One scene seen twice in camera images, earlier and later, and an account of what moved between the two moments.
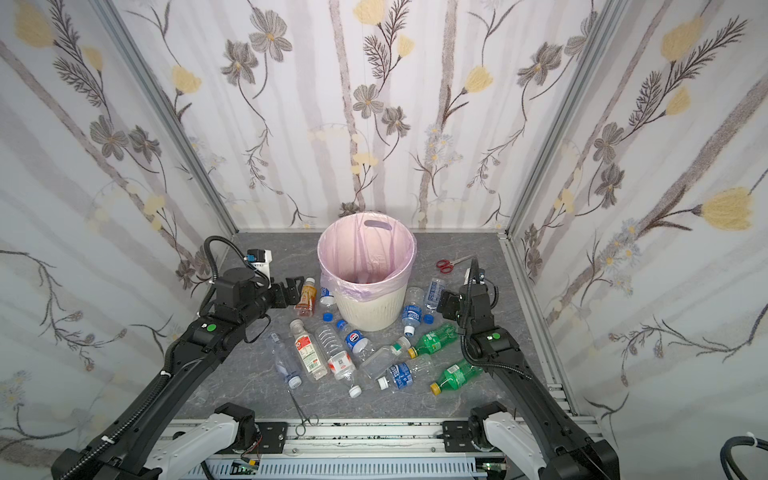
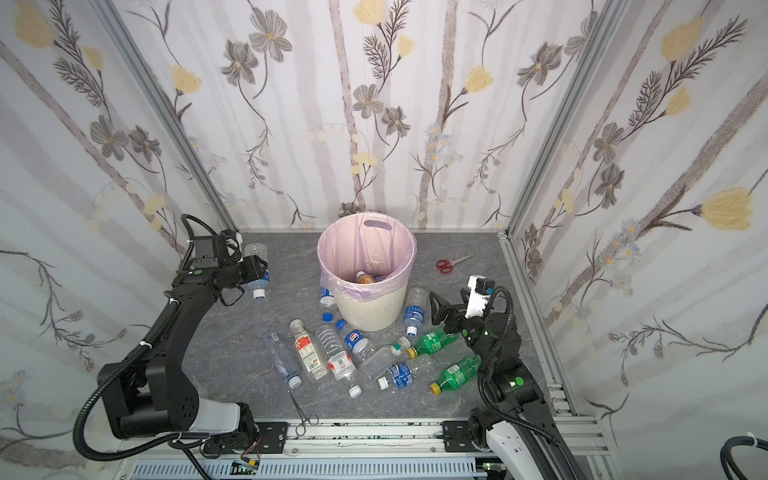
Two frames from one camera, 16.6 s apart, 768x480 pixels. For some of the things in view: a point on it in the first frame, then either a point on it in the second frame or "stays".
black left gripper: x=285 y=291 → x=254 y=268
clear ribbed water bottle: x=340 y=361 stays
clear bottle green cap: x=383 y=357 stays
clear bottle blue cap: x=422 y=368 stays
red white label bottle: x=308 y=351 stays
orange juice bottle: x=305 y=305 → x=364 y=278
